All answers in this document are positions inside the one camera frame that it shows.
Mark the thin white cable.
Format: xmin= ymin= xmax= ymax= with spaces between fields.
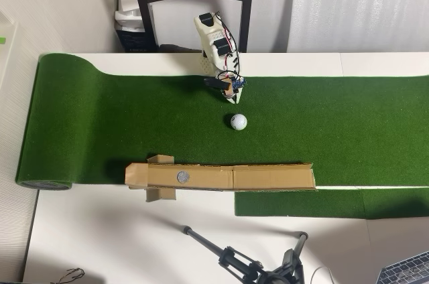
xmin=310 ymin=265 xmax=334 ymax=284

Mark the laptop keyboard corner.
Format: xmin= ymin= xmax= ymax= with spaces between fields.
xmin=375 ymin=252 xmax=429 ymax=284

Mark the brown cardboard ramp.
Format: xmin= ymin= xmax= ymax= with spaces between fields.
xmin=125 ymin=154 xmax=319 ymax=204

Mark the black tripod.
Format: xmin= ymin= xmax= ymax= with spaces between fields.
xmin=180 ymin=225 xmax=309 ymax=284

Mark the dark blue box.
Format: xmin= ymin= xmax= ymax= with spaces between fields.
xmin=115 ymin=27 xmax=158 ymax=53

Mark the white plastic container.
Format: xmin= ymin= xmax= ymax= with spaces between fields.
xmin=0 ymin=12 xmax=26 ymax=97

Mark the blue board wrist camera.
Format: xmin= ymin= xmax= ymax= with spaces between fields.
xmin=219 ymin=76 xmax=247 ymax=93

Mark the thin black wire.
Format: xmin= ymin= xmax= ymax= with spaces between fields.
xmin=55 ymin=267 xmax=84 ymax=283

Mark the white curtain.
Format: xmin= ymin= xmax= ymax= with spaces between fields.
xmin=287 ymin=0 xmax=429 ymax=53

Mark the long green turf mat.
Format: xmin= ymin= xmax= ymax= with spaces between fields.
xmin=15 ymin=52 xmax=429 ymax=193

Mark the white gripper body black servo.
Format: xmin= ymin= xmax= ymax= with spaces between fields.
xmin=204 ymin=64 xmax=247 ymax=98

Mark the white golf ball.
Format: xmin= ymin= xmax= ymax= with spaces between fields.
xmin=229 ymin=113 xmax=248 ymax=131

